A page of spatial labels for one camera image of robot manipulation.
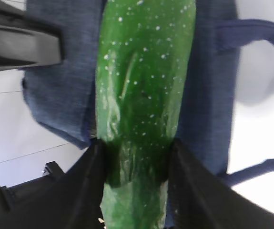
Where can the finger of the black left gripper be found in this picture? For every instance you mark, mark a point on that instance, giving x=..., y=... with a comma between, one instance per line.
x=25, y=42

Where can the dark navy fabric lunch bag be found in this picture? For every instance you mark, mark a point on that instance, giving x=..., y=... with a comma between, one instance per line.
x=62, y=98

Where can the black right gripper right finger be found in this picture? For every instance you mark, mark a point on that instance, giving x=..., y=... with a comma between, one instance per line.
x=199, y=200

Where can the green cucumber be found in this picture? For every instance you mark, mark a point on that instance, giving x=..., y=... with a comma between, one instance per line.
x=143, y=54

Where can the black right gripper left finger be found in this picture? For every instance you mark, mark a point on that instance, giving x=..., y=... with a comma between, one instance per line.
x=58, y=199

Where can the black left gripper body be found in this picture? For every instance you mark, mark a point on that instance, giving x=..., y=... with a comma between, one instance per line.
x=13, y=183

